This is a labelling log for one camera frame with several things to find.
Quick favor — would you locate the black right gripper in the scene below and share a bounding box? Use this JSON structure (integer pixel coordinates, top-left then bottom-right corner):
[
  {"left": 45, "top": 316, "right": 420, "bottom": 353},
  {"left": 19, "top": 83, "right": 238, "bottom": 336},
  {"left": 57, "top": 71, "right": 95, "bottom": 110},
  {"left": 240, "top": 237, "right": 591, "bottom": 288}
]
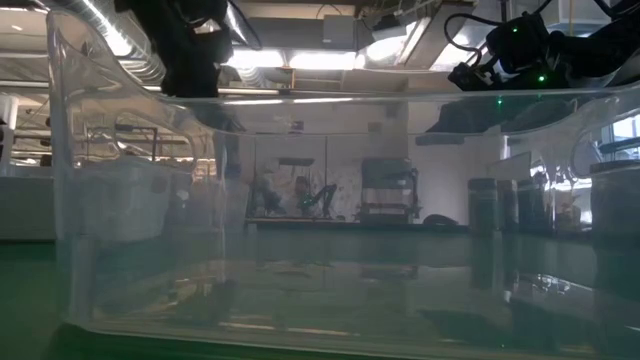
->
[{"left": 414, "top": 14, "right": 571, "bottom": 147}]

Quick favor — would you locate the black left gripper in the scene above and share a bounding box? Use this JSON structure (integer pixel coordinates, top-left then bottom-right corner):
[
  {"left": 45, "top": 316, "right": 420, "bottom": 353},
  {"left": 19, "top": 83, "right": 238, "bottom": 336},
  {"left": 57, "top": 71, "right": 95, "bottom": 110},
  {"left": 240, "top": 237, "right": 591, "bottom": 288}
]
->
[{"left": 114, "top": 0, "right": 246, "bottom": 179}]

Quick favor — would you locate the white plastic bin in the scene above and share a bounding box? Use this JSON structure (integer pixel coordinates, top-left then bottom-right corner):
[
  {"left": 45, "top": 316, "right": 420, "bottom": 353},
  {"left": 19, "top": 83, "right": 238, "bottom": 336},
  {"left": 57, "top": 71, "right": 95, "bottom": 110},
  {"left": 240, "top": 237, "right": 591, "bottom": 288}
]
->
[{"left": 0, "top": 154, "right": 194, "bottom": 244}]

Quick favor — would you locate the black rack machine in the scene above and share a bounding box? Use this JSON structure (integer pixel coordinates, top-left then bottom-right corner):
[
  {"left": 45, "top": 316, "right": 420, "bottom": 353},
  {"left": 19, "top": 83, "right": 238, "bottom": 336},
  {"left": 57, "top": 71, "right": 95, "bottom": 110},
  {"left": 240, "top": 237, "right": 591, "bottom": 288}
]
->
[{"left": 359, "top": 157, "right": 422, "bottom": 225}]

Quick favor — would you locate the ceiling light panel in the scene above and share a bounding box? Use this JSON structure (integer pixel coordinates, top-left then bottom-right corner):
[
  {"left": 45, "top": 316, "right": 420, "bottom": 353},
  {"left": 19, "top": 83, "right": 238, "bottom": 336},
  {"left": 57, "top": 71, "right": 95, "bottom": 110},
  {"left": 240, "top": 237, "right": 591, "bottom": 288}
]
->
[{"left": 222, "top": 49, "right": 362, "bottom": 71}]

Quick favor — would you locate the grey ceiling box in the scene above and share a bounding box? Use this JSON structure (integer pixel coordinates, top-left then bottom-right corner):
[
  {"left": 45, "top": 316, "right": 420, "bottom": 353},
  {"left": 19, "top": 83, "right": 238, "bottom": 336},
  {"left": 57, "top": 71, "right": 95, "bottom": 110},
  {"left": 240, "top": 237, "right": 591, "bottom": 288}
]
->
[{"left": 322, "top": 14, "right": 357, "bottom": 46}]

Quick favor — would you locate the large clear plastic bin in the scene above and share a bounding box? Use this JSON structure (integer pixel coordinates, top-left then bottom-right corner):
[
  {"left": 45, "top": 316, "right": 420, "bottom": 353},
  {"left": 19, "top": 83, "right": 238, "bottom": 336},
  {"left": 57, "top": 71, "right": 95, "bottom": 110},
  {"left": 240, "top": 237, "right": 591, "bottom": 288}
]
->
[{"left": 45, "top": 7, "right": 640, "bottom": 360}]

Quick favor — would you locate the rectangular silver ceiling duct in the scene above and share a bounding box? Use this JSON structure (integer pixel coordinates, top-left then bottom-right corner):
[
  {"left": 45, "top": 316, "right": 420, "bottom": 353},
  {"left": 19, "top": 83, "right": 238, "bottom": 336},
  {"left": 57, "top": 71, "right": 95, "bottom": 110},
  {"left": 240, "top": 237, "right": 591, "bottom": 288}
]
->
[{"left": 359, "top": 0, "right": 501, "bottom": 72}]

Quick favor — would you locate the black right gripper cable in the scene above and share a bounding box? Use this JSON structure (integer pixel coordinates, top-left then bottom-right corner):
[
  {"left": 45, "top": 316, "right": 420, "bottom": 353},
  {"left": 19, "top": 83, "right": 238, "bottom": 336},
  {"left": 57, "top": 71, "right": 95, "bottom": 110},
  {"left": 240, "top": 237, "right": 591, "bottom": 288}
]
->
[{"left": 443, "top": 12, "right": 501, "bottom": 66}]

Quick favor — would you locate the black table frame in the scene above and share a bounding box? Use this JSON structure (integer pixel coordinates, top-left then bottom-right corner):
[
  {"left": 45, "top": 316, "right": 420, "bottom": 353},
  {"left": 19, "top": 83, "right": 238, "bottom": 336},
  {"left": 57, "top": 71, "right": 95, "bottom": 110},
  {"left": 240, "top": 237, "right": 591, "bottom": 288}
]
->
[{"left": 244, "top": 218, "right": 471, "bottom": 235}]

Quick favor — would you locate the round silver ceiling duct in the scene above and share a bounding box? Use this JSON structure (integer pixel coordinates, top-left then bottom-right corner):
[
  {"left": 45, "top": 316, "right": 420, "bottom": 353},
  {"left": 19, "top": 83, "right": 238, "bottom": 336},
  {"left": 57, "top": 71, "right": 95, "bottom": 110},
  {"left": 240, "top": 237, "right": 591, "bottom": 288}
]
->
[{"left": 49, "top": 0, "right": 166, "bottom": 86}]

